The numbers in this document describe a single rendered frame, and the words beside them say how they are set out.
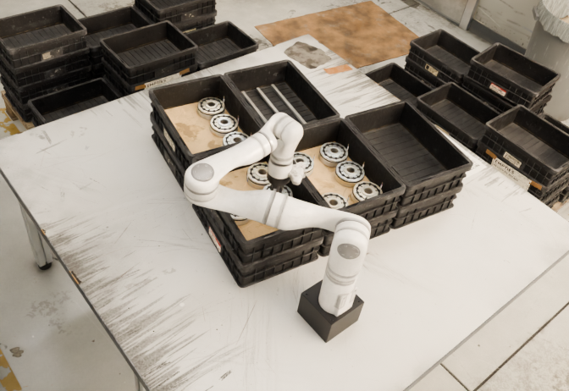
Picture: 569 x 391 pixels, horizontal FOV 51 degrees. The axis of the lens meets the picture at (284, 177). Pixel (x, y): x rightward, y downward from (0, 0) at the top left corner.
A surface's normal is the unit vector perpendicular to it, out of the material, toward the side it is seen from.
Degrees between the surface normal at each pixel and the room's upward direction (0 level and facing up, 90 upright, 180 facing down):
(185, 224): 0
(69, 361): 0
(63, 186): 0
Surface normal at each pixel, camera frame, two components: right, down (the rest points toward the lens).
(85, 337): 0.11, -0.71
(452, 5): -0.77, 0.38
